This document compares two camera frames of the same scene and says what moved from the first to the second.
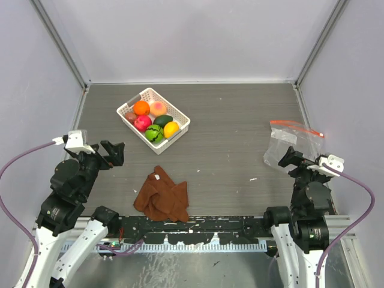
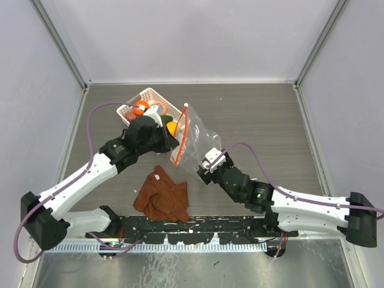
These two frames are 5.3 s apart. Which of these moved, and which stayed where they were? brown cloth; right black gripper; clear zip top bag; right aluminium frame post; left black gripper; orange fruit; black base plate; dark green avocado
Moved: left black gripper; clear zip top bag; right black gripper
Stayed: right aluminium frame post; orange fruit; brown cloth; black base plate; dark green avocado
